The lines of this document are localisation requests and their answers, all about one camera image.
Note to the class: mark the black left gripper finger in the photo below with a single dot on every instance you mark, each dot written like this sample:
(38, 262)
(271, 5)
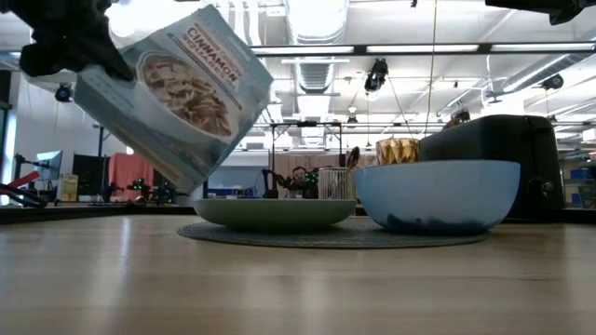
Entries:
(112, 67)

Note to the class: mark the cinnamon squares cereal box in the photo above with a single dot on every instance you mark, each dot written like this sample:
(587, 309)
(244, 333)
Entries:
(186, 116)

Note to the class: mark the amber tumbler with juice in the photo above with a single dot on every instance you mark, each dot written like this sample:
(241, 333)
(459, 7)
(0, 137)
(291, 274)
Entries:
(396, 151)

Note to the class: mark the brown bread slice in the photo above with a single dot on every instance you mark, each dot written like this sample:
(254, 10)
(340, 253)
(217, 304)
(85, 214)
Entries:
(451, 125)

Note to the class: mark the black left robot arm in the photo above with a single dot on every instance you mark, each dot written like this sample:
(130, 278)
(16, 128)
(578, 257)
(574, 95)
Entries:
(16, 5)

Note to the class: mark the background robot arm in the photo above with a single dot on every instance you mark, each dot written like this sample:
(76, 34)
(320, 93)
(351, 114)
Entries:
(153, 193)

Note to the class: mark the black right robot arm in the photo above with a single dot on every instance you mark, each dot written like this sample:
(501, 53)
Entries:
(559, 9)

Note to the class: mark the black ceiling spotlight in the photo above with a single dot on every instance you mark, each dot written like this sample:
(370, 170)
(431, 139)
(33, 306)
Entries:
(553, 82)
(63, 93)
(376, 76)

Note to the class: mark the orange cloth partition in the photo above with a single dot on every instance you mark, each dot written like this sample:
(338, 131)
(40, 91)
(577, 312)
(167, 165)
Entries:
(125, 177)

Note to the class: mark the black computer monitor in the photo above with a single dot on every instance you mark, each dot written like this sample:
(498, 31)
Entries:
(50, 165)

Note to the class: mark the yellow box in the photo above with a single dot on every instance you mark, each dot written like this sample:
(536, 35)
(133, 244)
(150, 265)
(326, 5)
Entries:
(69, 188)

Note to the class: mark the red bar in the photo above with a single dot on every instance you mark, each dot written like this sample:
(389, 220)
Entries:
(23, 180)

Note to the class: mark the person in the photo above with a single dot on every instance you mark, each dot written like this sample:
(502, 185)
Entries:
(300, 179)

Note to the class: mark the mint green plate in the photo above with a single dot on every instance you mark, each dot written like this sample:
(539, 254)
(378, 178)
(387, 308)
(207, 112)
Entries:
(274, 214)

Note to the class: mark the grey round woven placemat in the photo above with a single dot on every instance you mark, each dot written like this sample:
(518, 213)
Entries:
(326, 238)

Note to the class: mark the blue plastic bowl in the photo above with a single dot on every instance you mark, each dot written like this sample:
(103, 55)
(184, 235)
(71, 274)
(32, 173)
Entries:
(437, 195)

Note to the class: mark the black toaster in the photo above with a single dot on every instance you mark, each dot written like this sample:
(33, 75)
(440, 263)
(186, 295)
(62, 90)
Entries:
(512, 139)

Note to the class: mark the black aluminium table frame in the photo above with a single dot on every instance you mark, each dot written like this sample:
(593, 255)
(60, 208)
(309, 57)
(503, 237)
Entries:
(93, 213)

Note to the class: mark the black metal rack frame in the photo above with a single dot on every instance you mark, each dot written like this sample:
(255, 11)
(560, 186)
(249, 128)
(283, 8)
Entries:
(307, 124)

